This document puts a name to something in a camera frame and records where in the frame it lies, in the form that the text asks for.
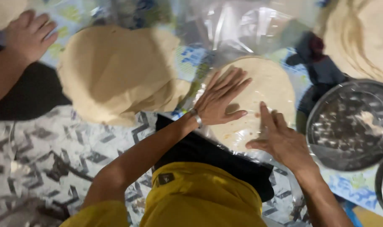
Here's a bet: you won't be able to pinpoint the silver metal bracelet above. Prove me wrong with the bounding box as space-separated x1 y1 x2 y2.
189 108 204 128

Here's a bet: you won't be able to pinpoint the grey patterned white mat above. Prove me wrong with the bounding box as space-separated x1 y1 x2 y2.
0 105 309 227

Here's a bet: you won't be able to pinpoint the wide pile of dough sheets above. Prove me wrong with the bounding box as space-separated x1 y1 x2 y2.
318 0 383 85

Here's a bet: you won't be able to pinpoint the large round steel plate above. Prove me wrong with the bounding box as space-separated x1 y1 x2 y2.
306 79 383 172

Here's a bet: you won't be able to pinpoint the large pile of flat dough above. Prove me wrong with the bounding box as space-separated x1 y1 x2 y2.
56 25 192 127

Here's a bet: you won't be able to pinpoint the pale dough pile edge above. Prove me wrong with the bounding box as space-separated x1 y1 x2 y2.
0 0 29 31

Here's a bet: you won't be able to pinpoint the person's black trousers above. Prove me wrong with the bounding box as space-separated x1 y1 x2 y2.
152 113 275 203

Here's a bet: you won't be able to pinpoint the round dough disc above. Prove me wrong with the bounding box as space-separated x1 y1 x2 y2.
205 56 297 153

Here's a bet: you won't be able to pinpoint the person's right hand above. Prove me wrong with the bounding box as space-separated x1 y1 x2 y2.
245 101 319 176

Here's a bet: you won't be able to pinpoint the dark crumpled cloth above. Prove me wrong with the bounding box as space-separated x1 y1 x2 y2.
285 32 350 95

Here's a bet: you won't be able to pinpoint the blue green printed sheet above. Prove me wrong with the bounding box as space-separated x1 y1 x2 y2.
37 0 383 221

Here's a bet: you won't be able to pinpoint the person's yellow shirt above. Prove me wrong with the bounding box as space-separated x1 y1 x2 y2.
59 162 268 227

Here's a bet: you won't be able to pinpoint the clear plastic sheet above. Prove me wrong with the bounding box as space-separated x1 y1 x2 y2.
166 0 324 63

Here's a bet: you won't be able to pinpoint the person's left hand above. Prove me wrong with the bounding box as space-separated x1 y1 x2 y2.
194 66 253 127

